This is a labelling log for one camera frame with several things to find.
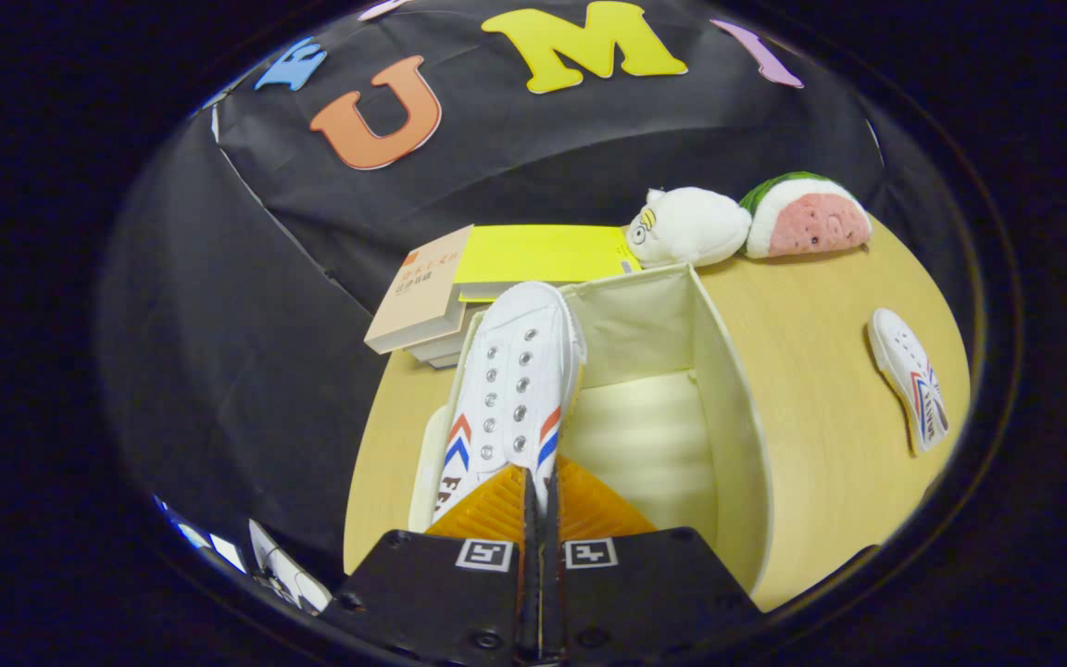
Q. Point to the white striped canvas shoe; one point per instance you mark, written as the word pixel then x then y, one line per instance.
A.
pixel 520 371
pixel 909 371

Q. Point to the yellow book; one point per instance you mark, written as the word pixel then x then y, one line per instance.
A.
pixel 543 252

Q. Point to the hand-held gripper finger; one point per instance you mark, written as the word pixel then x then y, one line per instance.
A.
pixel 531 574
pixel 550 574

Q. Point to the watermelon slice plush toy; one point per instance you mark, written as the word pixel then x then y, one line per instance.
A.
pixel 811 222

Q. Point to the white plush toy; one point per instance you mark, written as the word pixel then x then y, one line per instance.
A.
pixel 696 227

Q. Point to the beige book with orange label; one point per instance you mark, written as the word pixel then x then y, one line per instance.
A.
pixel 422 296

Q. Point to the beige fabric storage box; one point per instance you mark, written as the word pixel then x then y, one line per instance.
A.
pixel 728 417

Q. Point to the stack of pale books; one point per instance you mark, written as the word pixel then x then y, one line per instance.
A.
pixel 445 345

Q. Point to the white papers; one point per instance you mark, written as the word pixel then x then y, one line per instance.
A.
pixel 293 574

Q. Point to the blue lit screen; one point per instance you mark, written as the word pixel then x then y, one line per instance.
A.
pixel 209 547

